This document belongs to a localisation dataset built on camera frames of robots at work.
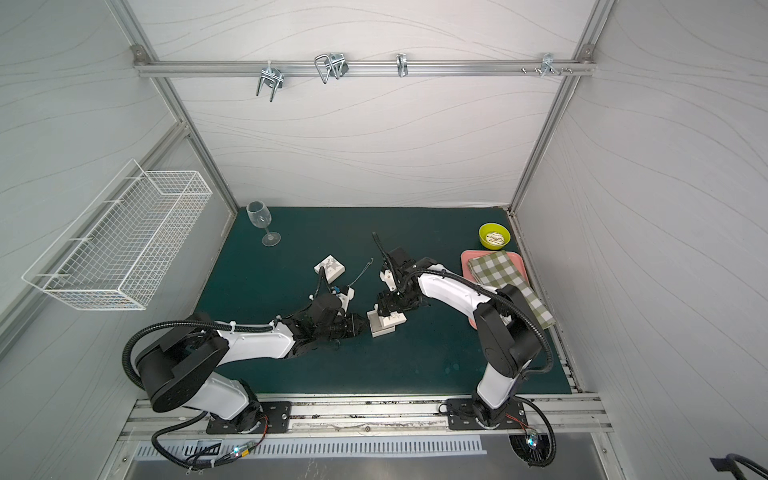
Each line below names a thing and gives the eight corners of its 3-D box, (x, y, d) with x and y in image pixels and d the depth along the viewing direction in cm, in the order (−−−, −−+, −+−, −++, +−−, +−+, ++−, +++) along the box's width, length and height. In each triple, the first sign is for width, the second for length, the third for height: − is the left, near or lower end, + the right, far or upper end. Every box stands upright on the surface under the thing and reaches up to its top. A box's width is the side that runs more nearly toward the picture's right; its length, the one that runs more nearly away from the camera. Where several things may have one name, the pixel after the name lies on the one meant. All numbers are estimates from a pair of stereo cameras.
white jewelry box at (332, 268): (315, 271, 103) (313, 267, 101) (331, 258, 107) (330, 253, 105) (330, 284, 100) (328, 280, 98) (346, 270, 103) (345, 265, 101)
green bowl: (481, 250, 109) (484, 243, 105) (476, 230, 115) (478, 222, 112) (509, 250, 109) (513, 243, 105) (502, 230, 115) (506, 222, 112)
